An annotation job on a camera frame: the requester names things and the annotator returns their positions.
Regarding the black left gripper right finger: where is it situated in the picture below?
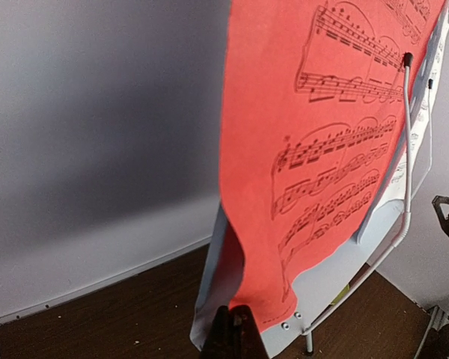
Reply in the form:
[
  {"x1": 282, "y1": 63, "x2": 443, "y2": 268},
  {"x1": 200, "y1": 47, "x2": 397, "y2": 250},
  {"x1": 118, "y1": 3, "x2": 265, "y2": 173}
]
[{"x1": 231, "y1": 305, "x2": 269, "y2": 359}]

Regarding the red sheet music page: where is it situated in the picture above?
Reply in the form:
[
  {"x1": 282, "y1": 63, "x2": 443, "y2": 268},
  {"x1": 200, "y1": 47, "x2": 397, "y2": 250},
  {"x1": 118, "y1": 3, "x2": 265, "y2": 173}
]
[{"x1": 219, "y1": 1, "x2": 445, "y2": 331}]

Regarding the white sheet music page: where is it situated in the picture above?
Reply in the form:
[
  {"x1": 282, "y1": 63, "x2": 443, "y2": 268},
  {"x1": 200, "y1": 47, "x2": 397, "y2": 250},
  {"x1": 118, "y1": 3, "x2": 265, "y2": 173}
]
[{"x1": 380, "y1": 4, "x2": 449, "y2": 203}]

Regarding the right aluminium corner post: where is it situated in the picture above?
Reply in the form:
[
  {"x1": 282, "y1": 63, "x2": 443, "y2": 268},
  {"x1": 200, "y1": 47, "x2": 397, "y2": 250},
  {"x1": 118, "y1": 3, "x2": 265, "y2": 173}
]
[{"x1": 429, "y1": 305, "x2": 449, "y2": 331}]

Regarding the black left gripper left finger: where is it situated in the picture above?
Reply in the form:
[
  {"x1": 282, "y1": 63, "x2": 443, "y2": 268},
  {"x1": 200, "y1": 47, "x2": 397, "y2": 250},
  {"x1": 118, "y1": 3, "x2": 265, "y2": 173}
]
[{"x1": 200, "y1": 306, "x2": 234, "y2": 359}]

